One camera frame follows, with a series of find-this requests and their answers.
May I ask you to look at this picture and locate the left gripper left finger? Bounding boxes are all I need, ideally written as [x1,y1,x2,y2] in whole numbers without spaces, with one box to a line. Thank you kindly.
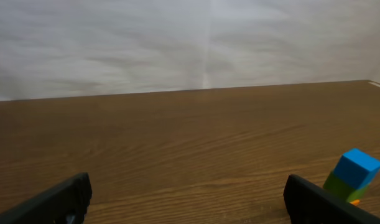
[0,172,93,224]

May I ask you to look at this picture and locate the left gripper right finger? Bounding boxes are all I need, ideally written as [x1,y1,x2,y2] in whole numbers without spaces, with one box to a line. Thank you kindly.
[282,174,380,224]

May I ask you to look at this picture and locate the green cube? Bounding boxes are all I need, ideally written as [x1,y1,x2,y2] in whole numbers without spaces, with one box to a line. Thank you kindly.
[322,171,369,203]

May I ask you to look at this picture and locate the blue cube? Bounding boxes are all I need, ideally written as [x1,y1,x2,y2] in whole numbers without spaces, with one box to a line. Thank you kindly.
[332,147,380,191]

